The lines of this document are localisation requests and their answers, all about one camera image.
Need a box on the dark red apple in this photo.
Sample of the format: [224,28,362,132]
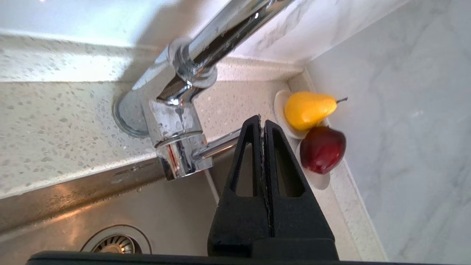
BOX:
[300,126,347,175]

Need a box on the yellow pear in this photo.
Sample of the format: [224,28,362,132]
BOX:
[284,91,348,132]

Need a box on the round metal drain strainer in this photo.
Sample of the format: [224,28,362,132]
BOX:
[80,225,152,255]

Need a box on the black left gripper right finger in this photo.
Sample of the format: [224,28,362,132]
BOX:
[254,120,339,257]

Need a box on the stainless steel sink basin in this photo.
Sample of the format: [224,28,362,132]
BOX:
[0,145,306,256]

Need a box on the small white dish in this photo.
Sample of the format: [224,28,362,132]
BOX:
[273,89,346,191]

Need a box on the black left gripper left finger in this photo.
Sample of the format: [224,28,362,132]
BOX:
[207,115,272,256]

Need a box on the chrome gooseneck faucet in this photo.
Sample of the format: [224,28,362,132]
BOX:
[112,0,297,181]

